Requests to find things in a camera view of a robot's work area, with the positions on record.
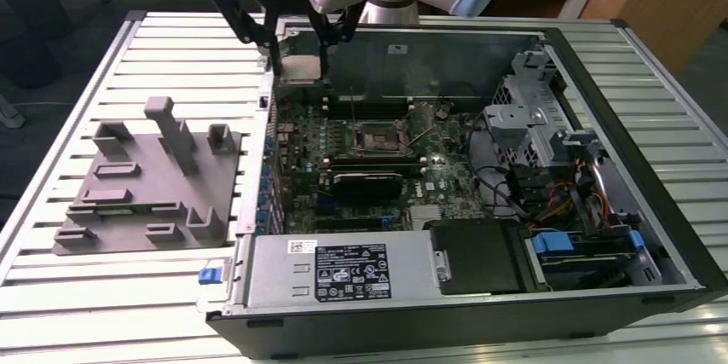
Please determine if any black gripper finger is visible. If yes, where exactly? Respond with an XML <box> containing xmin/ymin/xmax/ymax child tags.
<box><xmin>207</xmin><ymin>0</ymin><xmax>284</xmax><ymax>74</ymax></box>
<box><xmin>309</xmin><ymin>0</ymin><xmax>365</xmax><ymax>82</ymax></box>

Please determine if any silver CPU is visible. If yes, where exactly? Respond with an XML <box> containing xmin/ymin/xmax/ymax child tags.
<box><xmin>281</xmin><ymin>55</ymin><xmax>324</xmax><ymax>84</ymax></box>

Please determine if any CPU socket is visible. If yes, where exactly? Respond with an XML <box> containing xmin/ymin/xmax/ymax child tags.
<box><xmin>352</xmin><ymin>120</ymin><xmax>411</xmax><ymax>157</ymax></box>

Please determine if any black RAM stick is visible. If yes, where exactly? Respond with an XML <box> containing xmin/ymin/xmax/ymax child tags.
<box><xmin>329</xmin><ymin>154</ymin><xmax>421</xmax><ymax>165</ymax></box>

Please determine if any black graphics card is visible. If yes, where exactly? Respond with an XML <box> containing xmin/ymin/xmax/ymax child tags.
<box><xmin>331</xmin><ymin>170</ymin><xmax>404</xmax><ymax>204</ymax></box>

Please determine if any metal drive cage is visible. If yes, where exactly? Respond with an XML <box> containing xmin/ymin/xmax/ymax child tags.
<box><xmin>483</xmin><ymin>50</ymin><xmax>581</xmax><ymax>169</ymax></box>

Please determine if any green motherboard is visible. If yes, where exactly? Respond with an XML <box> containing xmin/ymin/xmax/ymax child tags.
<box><xmin>272</xmin><ymin>99</ymin><xmax>501</xmax><ymax>233</ymax></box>

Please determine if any grey parts rack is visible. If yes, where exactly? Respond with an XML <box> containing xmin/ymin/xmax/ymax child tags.
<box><xmin>51</xmin><ymin>96</ymin><xmax>252</xmax><ymax>257</ymax></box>

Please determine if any grey metal stand foot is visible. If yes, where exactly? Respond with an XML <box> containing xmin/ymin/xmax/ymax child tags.
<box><xmin>0</xmin><ymin>95</ymin><xmax>27</xmax><ymax>129</ymax></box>

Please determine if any silver chipset heatsink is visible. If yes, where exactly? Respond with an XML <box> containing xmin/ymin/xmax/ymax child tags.
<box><xmin>409</xmin><ymin>205</ymin><xmax>444</xmax><ymax>224</ymax></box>

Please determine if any green RAM stick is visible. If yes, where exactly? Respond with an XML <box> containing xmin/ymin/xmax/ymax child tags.
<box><xmin>89</xmin><ymin>203</ymin><xmax>160</xmax><ymax>216</ymax></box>

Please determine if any grey power supply unit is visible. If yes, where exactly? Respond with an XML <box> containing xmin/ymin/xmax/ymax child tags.
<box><xmin>244</xmin><ymin>229</ymin><xmax>443</xmax><ymax>309</ymax></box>

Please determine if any black plastic shroud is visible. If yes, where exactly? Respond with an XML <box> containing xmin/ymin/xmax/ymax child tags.
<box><xmin>423</xmin><ymin>218</ymin><xmax>539</xmax><ymax>297</ymax></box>

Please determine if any hard disk in blue carrier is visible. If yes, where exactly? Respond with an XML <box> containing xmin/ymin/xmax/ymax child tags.
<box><xmin>528</xmin><ymin>230</ymin><xmax>641</xmax><ymax>292</ymax></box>

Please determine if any black open PC case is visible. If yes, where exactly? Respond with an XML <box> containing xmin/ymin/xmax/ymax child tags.
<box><xmin>196</xmin><ymin>20</ymin><xmax>728</xmax><ymax>361</ymax></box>

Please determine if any grey plastic bracket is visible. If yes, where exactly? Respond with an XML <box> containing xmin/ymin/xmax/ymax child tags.
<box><xmin>553</xmin><ymin>130</ymin><xmax>599</xmax><ymax>156</ymax></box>

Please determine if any orange yellow wire bundle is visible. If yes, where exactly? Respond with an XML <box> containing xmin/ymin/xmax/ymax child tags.
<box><xmin>525</xmin><ymin>182</ymin><xmax>576</xmax><ymax>228</ymax></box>

